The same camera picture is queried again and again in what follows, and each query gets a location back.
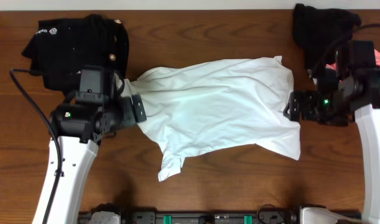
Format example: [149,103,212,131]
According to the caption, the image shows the black crumpled garment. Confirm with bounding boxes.
[292,3,361,69]

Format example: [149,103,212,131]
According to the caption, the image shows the black jacket with gold buttons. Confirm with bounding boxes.
[22,14,129,95]

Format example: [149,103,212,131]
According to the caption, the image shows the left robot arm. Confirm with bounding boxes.
[33,93,146,223]

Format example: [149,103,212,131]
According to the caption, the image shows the pink crumpled garment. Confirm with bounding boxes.
[325,48,380,81]

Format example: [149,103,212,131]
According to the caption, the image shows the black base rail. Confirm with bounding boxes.
[77,203,361,224]

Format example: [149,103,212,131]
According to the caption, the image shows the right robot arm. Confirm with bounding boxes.
[284,65,380,223]

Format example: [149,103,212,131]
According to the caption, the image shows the white t-shirt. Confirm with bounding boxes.
[118,56,300,181]

